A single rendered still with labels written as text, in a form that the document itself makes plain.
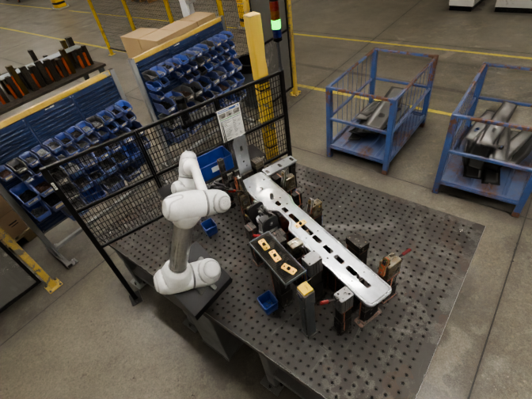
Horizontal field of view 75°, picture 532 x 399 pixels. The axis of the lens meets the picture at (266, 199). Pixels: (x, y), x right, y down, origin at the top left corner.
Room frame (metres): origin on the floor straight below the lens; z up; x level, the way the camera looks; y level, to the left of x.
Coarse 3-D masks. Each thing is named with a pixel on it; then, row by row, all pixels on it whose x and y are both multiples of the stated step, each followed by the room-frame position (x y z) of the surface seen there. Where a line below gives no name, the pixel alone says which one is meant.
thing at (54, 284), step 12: (0, 228) 2.24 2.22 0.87; (12, 240) 2.24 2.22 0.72; (0, 252) 2.18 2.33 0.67; (24, 252) 2.25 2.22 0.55; (0, 264) 2.14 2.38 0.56; (12, 264) 2.18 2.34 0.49; (24, 264) 2.21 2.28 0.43; (36, 264) 2.25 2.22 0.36; (0, 276) 2.09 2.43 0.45; (12, 276) 2.14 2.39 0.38; (24, 276) 2.18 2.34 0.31; (48, 276) 2.26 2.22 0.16; (0, 288) 2.05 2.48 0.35; (12, 288) 2.09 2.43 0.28; (24, 288) 2.13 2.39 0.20; (48, 288) 2.23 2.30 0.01; (0, 300) 2.00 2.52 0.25; (12, 300) 2.03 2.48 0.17; (0, 312) 1.94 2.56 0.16
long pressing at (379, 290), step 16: (256, 176) 2.15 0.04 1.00; (256, 192) 1.96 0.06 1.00; (272, 192) 1.93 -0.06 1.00; (272, 208) 1.76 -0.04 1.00; (288, 208) 1.73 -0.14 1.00; (304, 224) 1.56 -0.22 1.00; (304, 240) 1.42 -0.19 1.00; (336, 240) 1.38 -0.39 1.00; (352, 256) 1.23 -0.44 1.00; (336, 272) 1.14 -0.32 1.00; (368, 272) 1.11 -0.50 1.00; (352, 288) 1.02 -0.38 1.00; (368, 288) 1.01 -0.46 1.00; (384, 288) 0.99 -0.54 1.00; (368, 304) 0.91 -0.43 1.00
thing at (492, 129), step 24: (480, 72) 3.26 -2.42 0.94; (480, 96) 3.42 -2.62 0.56; (456, 120) 2.56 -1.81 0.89; (480, 120) 2.44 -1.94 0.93; (504, 120) 2.84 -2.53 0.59; (456, 144) 3.09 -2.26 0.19; (480, 144) 2.90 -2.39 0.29; (504, 144) 2.59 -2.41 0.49; (528, 144) 2.69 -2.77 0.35; (456, 168) 2.73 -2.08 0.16; (480, 168) 2.50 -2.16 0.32; (504, 168) 2.60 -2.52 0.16; (528, 168) 2.13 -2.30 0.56; (480, 192) 2.31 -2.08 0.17; (504, 192) 2.25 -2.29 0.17; (528, 192) 2.07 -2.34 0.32
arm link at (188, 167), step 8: (184, 152) 1.85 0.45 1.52; (192, 152) 1.86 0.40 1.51; (184, 160) 1.80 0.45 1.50; (192, 160) 1.79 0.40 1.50; (184, 168) 1.75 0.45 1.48; (192, 168) 1.69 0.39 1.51; (184, 176) 1.75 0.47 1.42; (192, 176) 1.64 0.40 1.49; (200, 176) 1.62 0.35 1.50; (200, 184) 1.54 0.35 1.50
